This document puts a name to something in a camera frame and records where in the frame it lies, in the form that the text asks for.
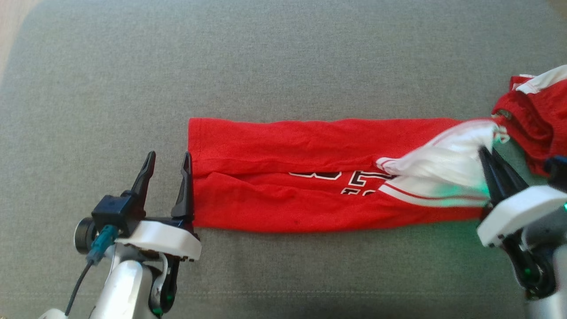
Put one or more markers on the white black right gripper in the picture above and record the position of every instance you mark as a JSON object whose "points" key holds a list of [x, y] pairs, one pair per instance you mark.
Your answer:
{"points": [[518, 212]]}

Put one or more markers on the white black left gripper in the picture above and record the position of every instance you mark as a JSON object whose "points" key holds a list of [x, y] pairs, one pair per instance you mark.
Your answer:
{"points": [[164, 239]]}

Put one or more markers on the red white basketball jersey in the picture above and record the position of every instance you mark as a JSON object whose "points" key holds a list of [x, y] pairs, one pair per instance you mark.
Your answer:
{"points": [[274, 146]]}

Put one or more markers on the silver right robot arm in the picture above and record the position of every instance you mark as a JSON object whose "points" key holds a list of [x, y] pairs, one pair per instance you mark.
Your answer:
{"points": [[540, 266]]}

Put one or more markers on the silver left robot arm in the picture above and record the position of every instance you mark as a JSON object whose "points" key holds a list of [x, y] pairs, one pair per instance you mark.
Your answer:
{"points": [[124, 288]]}

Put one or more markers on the wide grey ottoman cushion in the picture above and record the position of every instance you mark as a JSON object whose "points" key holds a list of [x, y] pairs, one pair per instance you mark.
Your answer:
{"points": [[283, 57]]}

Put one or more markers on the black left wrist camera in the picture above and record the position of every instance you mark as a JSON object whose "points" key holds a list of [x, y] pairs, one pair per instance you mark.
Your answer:
{"points": [[115, 212]]}

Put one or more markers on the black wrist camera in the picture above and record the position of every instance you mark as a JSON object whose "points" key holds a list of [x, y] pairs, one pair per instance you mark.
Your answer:
{"points": [[558, 173], [115, 212]]}

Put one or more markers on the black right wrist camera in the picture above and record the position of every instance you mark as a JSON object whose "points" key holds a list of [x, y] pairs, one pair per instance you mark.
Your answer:
{"points": [[558, 173]]}

